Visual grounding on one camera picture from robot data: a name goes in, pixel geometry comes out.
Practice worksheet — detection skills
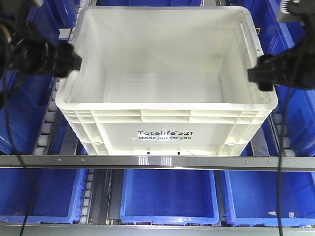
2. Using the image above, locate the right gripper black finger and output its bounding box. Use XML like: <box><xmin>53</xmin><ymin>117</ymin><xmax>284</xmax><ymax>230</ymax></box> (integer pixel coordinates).
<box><xmin>248</xmin><ymin>68</ymin><xmax>273</xmax><ymax>83</ymax></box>
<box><xmin>255</xmin><ymin>54</ymin><xmax>275</xmax><ymax>92</ymax></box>

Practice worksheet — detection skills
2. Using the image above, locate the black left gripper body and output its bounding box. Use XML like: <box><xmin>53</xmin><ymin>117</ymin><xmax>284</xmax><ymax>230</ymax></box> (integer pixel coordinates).
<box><xmin>0</xmin><ymin>15</ymin><xmax>59</xmax><ymax>75</ymax></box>

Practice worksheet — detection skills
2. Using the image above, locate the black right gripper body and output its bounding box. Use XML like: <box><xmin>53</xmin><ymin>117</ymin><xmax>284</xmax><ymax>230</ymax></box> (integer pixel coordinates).
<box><xmin>271</xmin><ymin>9</ymin><xmax>315</xmax><ymax>89</ymax></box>

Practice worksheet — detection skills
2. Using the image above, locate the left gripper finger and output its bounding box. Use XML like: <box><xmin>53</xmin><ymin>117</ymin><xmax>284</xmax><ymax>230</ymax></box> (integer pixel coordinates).
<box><xmin>53</xmin><ymin>66</ymin><xmax>73</xmax><ymax>78</ymax></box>
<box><xmin>56</xmin><ymin>41</ymin><xmax>82</xmax><ymax>71</ymax></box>

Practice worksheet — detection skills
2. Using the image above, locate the white plastic Totelife tote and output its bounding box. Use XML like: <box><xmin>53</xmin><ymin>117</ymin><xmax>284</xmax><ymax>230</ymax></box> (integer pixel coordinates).
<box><xmin>55</xmin><ymin>6</ymin><xmax>278</xmax><ymax>156</ymax></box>

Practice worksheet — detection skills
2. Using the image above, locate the right shelf blue bin left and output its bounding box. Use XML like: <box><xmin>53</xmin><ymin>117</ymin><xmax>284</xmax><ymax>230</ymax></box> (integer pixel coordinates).
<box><xmin>0</xmin><ymin>0</ymin><xmax>75</xmax><ymax>154</ymax></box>

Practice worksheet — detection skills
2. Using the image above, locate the shelf blue bin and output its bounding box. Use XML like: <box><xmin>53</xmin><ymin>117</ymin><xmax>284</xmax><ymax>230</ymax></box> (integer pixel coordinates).
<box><xmin>251</xmin><ymin>0</ymin><xmax>315</xmax><ymax>158</ymax></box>
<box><xmin>0</xmin><ymin>0</ymin><xmax>75</xmax><ymax>154</ymax></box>

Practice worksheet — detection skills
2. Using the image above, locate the right shelf left roller track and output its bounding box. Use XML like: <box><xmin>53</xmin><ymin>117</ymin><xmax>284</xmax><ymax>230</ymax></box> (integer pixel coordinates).
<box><xmin>32</xmin><ymin>78</ymin><xmax>60</xmax><ymax>155</ymax></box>

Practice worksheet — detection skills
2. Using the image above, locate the shelf roller track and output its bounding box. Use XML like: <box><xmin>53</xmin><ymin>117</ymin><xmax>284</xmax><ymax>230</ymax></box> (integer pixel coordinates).
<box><xmin>79</xmin><ymin>169</ymin><xmax>95</xmax><ymax>224</ymax></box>
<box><xmin>271</xmin><ymin>113</ymin><xmax>295</xmax><ymax>157</ymax></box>
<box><xmin>32</xmin><ymin>78</ymin><xmax>60</xmax><ymax>155</ymax></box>

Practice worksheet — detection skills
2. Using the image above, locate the right shelf lower left bin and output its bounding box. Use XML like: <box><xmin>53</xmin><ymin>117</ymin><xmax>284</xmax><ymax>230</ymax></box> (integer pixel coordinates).
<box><xmin>0</xmin><ymin>168</ymin><xmax>89</xmax><ymax>224</ymax></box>

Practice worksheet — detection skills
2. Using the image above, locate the right shelf lower roller track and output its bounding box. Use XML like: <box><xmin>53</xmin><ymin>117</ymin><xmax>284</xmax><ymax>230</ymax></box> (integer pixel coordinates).
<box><xmin>79</xmin><ymin>169</ymin><xmax>95</xmax><ymax>224</ymax></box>

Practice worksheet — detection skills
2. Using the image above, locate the right shelf lower middle bin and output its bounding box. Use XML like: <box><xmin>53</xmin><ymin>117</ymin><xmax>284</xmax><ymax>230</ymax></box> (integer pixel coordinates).
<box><xmin>120</xmin><ymin>169</ymin><xmax>220</xmax><ymax>225</ymax></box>

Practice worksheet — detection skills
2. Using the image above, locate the black right cable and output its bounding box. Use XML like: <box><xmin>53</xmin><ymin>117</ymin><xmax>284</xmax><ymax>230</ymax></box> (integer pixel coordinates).
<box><xmin>277</xmin><ymin>49</ymin><xmax>303</xmax><ymax>236</ymax></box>

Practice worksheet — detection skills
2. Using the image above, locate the right shelf steel rail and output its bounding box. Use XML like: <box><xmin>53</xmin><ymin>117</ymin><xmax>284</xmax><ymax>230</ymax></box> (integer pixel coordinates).
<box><xmin>0</xmin><ymin>154</ymin><xmax>315</xmax><ymax>172</ymax></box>

